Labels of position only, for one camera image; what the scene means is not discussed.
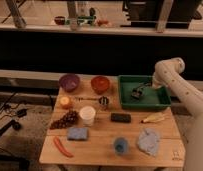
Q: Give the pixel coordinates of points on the red chili pepper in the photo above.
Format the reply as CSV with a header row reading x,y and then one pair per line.
x,y
61,148

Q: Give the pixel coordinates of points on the dark red background bowl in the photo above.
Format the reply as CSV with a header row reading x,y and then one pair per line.
x,y
59,20

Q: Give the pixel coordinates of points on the orange apple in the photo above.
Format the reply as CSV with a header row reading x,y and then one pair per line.
x,y
65,102

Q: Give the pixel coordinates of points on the wooden table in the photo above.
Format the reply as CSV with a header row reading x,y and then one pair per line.
x,y
98,148

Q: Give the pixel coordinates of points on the purple bowl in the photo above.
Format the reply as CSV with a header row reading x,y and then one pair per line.
x,y
69,82

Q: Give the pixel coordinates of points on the dark brush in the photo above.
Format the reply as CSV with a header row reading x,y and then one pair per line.
x,y
137,93

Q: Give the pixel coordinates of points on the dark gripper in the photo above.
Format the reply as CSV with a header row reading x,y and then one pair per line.
x,y
144,86

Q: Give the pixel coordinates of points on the light blue cloth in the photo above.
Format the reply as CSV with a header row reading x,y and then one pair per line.
x,y
148,141

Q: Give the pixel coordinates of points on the bunch of dark grapes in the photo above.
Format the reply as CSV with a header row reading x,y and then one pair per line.
x,y
69,119

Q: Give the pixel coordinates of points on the metal strainer spoon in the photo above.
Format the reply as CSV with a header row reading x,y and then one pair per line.
x,y
104,101

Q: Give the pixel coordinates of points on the green background object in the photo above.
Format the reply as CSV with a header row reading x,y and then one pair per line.
x,y
82,20

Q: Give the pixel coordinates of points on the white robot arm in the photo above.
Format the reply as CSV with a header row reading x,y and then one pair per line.
x,y
167,72

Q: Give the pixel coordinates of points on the black sponge block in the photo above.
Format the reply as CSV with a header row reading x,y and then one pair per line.
x,y
125,118

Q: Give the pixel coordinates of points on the blue cup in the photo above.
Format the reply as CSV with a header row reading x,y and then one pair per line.
x,y
121,146

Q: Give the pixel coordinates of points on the blue sponge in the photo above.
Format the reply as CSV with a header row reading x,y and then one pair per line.
x,y
77,133

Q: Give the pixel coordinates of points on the white cup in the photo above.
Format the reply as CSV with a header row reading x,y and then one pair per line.
x,y
87,114

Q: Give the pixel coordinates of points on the yellow banana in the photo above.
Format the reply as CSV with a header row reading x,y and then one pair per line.
x,y
154,118

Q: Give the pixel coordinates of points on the green plastic tray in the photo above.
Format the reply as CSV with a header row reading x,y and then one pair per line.
x,y
152,99

